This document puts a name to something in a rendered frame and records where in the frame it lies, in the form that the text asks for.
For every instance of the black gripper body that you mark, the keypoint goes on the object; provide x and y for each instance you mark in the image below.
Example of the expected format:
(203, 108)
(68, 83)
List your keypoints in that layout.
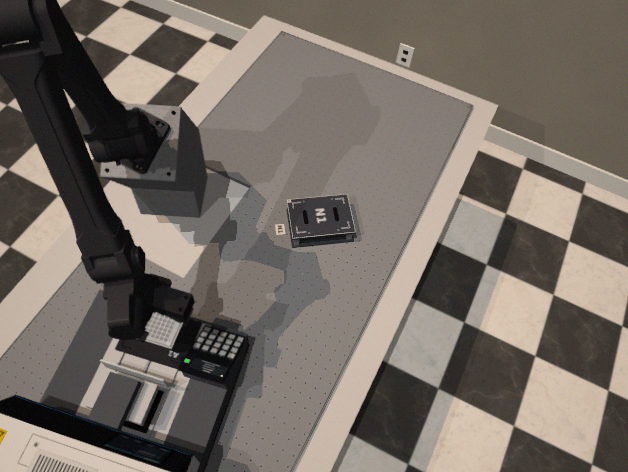
(164, 281)

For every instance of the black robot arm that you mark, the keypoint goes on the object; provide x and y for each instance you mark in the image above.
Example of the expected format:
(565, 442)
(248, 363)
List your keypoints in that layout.
(30, 71)

